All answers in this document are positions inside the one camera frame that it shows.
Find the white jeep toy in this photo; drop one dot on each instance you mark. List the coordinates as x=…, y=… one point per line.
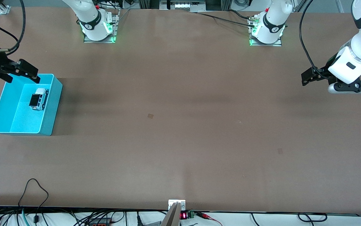
x=42, y=97

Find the black power strip orange plugs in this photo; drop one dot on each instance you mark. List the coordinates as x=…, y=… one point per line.
x=100, y=222

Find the turquoise plastic bin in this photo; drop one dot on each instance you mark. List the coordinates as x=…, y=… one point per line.
x=23, y=122

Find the grey metal mount bar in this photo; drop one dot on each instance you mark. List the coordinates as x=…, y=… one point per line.
x=171, y=218

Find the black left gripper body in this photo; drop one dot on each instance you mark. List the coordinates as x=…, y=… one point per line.
x=322, y=71

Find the red digit display module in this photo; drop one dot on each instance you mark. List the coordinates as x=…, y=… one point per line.
x=184, y=215

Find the grey electronics unit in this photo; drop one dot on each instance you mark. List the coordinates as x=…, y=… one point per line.
x=182, y=5

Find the white mounting bracket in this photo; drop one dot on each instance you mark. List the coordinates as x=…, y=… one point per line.
x=171, y=202

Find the small metal corner bracket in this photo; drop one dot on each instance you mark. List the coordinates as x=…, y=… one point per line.
x=4, y=9

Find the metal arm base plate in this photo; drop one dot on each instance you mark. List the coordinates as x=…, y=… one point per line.
x=115, y=28
x=277, y=44

